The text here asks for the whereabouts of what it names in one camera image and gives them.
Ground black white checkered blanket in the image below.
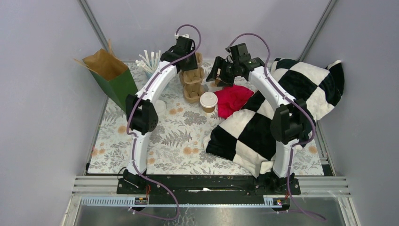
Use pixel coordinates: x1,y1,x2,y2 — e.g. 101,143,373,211
203,58,344,178

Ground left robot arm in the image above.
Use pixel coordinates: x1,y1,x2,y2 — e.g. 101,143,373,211
126,36,198,175

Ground green brown paper bag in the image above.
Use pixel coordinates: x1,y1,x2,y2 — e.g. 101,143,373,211
74,39,138,112

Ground red cloth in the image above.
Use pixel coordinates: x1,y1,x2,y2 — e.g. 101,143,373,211
215,85,254,119

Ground floral table mat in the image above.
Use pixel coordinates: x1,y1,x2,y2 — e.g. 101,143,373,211
87,61,325,177

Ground white plastic cup lid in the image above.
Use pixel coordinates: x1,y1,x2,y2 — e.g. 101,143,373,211
154,100,167,116

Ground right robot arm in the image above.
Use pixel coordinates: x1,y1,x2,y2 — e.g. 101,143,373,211
206,43,315,194

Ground stack of brown paper cups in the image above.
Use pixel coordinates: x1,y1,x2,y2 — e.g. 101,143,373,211
214,79,223,87

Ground brown paper coffee cup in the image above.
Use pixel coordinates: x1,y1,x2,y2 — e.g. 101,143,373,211
199,92,218,113

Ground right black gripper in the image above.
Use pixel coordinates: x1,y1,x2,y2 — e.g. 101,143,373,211
206,56,239,88

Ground light blue straw cup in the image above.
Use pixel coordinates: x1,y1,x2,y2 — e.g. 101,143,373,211
144,69,154,80

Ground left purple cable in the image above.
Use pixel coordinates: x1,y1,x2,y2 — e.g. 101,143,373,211
126,24,203,221

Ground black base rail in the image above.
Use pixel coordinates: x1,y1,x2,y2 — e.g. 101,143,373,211
116,173,301,205

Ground brown cardboard cup carrier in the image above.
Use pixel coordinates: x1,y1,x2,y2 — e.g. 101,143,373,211
183,82,205,104

